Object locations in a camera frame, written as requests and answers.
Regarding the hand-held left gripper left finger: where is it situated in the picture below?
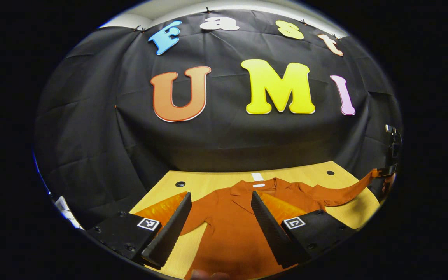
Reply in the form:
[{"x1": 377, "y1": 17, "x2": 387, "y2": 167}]
[{"x1": 86, "y1": 191, "x2": 193, "y2": 269}]

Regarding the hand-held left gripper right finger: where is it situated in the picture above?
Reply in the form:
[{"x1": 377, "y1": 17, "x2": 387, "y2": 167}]
[{"x1": 250, "y1": 191, "x2": 359, "y2": 269}]

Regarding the rust orange buttoned shirt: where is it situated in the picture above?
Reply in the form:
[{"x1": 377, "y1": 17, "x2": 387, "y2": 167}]
[{"x1": 177, "y1": 168, "x2": 384, "y2": 280}]

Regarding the black backdrop cloth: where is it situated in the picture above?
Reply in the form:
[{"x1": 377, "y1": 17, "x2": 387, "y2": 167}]
[{"x1": 33, "y1": 10, "x2": 403, "y2": 230}]

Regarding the row of black cloth clips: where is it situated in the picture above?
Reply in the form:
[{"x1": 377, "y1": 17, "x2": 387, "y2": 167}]
[{"x1": 133, "y1": 7, "x2": 341, "y2": 39}]

